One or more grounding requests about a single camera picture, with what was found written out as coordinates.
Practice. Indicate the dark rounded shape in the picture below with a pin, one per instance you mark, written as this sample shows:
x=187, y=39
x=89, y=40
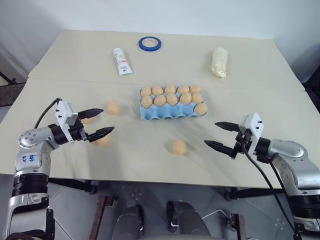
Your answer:
x=131, y=220
x=187, y=220

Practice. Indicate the dark object at room edge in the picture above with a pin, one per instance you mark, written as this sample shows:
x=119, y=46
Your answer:
x=312, y=97

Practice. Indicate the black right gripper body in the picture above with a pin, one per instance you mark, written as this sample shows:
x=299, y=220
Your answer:
x=241, y=143

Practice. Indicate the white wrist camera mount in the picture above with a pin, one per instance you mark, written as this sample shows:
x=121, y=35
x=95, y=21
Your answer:
x=255, y=125
x=65, y=111

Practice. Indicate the blue egg tray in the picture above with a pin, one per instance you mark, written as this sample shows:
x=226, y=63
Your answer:
x=162, y=112

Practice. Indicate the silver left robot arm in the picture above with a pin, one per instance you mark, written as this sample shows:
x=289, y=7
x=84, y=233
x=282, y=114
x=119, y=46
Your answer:
x=30, y=140

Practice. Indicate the brown egg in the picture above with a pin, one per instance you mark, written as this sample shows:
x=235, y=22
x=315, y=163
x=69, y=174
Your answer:
x=200, y=109
x=183, y=89
x=185, y=98
x=170, y=89
x=195, y=89
x=158, y=90
x=113, y=108
x=147, y=101
x=179, y=147
x=103, y=142
x=86, y=121
x=160, y=100
x=197, y=97
x=146, y=91
x=171, y=99

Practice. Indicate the white squeeze tube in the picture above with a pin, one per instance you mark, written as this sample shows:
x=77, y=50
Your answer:
x=122, y=61

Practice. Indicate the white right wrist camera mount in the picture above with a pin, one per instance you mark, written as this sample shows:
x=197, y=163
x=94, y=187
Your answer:
x=255, y=125

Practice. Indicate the clear bag of yellowish filling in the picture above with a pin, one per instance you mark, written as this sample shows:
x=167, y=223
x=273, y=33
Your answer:
x=220, y=62

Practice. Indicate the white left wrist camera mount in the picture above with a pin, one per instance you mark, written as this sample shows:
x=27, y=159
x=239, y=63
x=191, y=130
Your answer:
x=65, y=111

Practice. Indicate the blue tape roll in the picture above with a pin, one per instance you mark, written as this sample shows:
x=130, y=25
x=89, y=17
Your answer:
x=141, y=45

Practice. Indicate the black stand at room edge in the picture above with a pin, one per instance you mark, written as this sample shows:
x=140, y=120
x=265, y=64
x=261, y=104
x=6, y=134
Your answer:
x=10, y=92

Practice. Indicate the black table base bar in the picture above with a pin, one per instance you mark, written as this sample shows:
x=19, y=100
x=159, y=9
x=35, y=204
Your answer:
x=255, y=193
x=72, y=184

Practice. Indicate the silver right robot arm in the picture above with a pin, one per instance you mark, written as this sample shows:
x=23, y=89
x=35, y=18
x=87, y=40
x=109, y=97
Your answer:
x=287, y=150

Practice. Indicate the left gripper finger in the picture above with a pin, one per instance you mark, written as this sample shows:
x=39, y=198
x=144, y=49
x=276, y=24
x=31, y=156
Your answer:
x=91, y=113
x=101, y=132

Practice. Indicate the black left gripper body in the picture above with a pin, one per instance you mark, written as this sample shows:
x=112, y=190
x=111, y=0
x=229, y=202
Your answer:
x=76, y=135

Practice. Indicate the rusty metal stand post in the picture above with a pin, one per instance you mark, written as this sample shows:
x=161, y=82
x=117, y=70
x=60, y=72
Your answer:
x=100, y=215
x=237, y=225

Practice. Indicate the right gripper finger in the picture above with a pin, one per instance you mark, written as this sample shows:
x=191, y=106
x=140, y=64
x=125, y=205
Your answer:
x=220, y=147
x=228, y=126

